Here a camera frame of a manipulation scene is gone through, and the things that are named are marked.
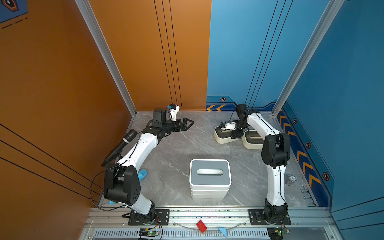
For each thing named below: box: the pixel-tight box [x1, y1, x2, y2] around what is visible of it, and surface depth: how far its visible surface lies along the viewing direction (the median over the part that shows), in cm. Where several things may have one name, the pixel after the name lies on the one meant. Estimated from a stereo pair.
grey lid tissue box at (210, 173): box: [189, 159, 232, 189], surface depth 66 cm
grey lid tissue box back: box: [190, 186, 230, 196], surface depth 67 cm
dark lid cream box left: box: [214, 125, 243, 144], surface depth 101 cm
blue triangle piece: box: [218, 227, 228, 238], surface depth 70 cm
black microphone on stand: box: [101, 129, 138, 168], surface depth 75 cm
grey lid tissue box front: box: [191, 193, 228, 201], surface depth 77 cm
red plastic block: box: [196, 219, 208, 234], surface depth 71 cm
